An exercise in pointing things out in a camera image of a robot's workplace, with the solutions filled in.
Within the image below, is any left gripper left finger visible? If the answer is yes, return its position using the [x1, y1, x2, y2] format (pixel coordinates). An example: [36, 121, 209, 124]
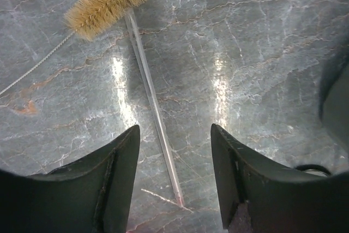
[1, 125, 140, 232]

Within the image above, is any glass stirring rod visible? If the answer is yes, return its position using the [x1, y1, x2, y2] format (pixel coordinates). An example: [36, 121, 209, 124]
[125, 9, 185, 207]

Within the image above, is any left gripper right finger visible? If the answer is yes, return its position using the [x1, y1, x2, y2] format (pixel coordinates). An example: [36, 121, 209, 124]
[210, 124, 348, 232]

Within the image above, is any tan test tube brush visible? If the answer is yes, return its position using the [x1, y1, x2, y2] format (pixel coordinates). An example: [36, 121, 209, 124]
[1, 0, 148, 94]

